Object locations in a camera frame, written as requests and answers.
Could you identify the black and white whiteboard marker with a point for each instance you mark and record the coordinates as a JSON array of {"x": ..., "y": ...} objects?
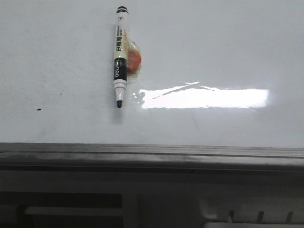
[{"x": 121, "y": 46}]

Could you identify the red magnet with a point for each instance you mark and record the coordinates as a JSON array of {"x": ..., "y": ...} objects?
[{"x": 132, "y": 61}]

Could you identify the white whiteboard surface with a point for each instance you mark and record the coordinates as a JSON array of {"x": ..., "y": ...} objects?
[{"x": 214, "y": 72}]

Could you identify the grey aluminium whiteboard frame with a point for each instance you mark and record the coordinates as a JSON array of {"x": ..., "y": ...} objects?
[{"x": 152, "y": 156}]

